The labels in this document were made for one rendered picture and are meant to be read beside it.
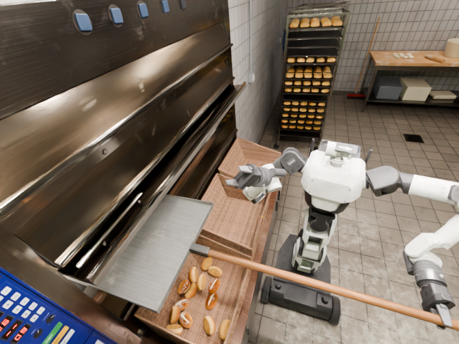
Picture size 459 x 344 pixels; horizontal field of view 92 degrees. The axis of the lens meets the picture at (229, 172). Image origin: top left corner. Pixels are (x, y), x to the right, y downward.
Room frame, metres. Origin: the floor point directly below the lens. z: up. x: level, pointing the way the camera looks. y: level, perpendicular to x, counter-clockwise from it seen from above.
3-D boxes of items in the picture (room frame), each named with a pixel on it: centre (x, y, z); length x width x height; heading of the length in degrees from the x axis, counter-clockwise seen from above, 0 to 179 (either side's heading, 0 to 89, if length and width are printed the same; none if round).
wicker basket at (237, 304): (0.58, 0.23, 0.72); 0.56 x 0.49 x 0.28; 156
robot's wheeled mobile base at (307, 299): (0.90, -0.55, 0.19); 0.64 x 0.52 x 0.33; 158
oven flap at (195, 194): (1.22, 0.26, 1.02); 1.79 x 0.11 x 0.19; 158
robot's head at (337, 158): (0.80, -0.50, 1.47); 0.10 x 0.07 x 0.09; 60
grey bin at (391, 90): (4.09, -3.15, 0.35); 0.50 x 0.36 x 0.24; 157
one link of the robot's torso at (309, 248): (0.82, -0.52, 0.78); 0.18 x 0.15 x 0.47; 68
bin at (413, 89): (3.93, -3.54, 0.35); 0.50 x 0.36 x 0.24; 159
